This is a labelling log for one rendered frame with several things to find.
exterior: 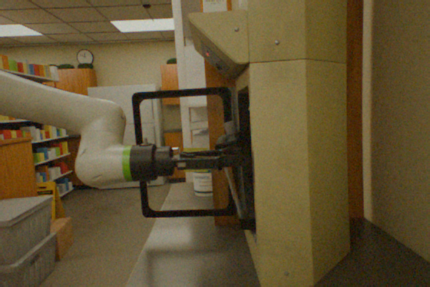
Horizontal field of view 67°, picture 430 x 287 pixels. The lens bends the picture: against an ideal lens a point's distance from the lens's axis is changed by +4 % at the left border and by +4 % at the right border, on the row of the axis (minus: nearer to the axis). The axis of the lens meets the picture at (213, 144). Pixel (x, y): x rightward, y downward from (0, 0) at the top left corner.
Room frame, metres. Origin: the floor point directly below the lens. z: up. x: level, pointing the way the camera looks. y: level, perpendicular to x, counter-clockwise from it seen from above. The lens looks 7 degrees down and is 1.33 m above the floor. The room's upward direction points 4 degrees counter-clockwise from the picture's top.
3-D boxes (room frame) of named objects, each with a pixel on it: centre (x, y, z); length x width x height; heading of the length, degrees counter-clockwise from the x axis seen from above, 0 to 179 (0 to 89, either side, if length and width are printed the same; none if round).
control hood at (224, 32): (0.79, -0.02, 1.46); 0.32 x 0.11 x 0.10; 1
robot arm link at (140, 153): (0.78, 0.17, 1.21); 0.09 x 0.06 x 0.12; 1
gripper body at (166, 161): (0.78, 0.10, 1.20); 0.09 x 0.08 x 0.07; 91
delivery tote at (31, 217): (2.43, 1.61, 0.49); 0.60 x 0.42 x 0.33; 1
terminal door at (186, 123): (0.96, 0.09, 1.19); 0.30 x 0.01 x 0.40; 83
